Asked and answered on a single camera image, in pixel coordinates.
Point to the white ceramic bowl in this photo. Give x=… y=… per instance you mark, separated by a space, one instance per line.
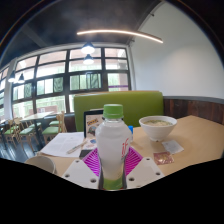
x=157 y=128

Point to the white printed paper sheet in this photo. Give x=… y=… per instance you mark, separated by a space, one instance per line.
x=58 y=143

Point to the light wooden pen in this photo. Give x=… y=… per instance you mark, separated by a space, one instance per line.
x=76 y=147

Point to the green-capped white drink bottle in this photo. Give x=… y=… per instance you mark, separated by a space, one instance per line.
x=111 y=143

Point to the group of green-seated wooden chairs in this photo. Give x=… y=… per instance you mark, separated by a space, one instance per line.
x=50 y=130

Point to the light wooden dining table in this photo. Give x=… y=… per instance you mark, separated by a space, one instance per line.
x=36 y=116

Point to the black-framed menu display stand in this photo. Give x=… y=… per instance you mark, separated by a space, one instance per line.
x=92 y=121

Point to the small blue-capped white bottle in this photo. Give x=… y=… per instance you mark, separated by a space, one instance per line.
x=131 y=131

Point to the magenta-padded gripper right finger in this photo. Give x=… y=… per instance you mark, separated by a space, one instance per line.
x=145 y=170

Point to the long curved light strip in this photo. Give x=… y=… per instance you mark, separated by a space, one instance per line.
x=116 y=32

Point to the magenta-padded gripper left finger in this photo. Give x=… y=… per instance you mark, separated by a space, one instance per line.
x=77 y=172

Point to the reddish brown sachet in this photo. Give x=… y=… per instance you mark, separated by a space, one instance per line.
x=163 y=158

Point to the group of pendant lamps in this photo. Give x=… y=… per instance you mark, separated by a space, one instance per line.
x=87 y=49

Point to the white paper packet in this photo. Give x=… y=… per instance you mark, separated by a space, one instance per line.
x=172 y=146

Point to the green upholstered bench backrest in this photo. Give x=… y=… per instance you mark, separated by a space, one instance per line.
x=140 y=105

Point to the large black-framed window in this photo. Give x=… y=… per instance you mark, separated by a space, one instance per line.
x=50 y=69

